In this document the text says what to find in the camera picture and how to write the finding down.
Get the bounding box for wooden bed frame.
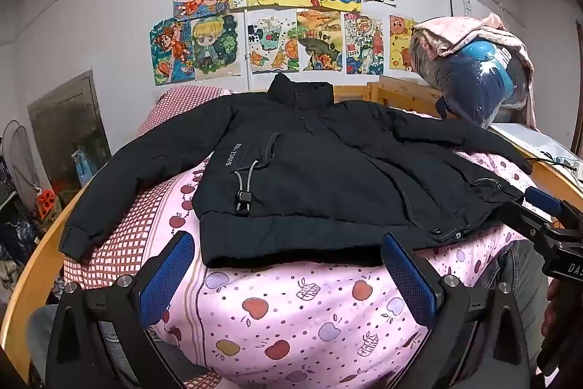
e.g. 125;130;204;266
0;75;583;376

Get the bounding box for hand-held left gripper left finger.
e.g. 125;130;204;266
46;230;196;389

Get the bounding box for orange toy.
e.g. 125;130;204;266
35;187;58;217

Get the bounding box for girl on blue background drawing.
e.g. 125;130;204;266
149;17;196;87

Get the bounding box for person's right hand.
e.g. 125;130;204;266
542;280;568;337

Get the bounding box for wire mesh fan guard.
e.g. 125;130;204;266
0;119;46;212

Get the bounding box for fruit and turtles drawing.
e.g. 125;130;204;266
247;11;300;75

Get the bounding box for landscape drawing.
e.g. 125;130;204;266
296;9;344;72

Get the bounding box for pile of dark belongings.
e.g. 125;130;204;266
0;179;42;294

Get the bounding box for pink floral cloth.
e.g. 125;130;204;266
412;12;540;130

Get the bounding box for bear drawing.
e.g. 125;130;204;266
389;15;418;72

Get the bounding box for white wall box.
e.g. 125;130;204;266
450;0;477;18

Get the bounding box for black cable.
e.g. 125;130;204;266
524;158;580;172

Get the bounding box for pink apple-print quilt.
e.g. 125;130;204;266
61;86;540;389

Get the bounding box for blue plastic bag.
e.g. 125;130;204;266
73;147;103;189

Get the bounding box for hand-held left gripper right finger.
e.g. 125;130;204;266
382;232;531;389

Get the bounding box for city collage drawing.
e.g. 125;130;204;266
344;12;384;75

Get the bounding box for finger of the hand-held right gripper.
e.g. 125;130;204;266
524;186;575;230
498;198;556;255

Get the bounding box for black jacket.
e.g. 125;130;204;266
59;72;533;269

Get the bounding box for white table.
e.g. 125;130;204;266
489;122;583;180

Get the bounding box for person's right leg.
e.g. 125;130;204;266
496;241;552;353

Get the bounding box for grey metal door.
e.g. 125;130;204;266
27;70;112;194

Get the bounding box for blond character drawing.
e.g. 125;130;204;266
191;13;241;81

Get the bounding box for clear bag of blue bedding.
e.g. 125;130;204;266
409;21;531;128

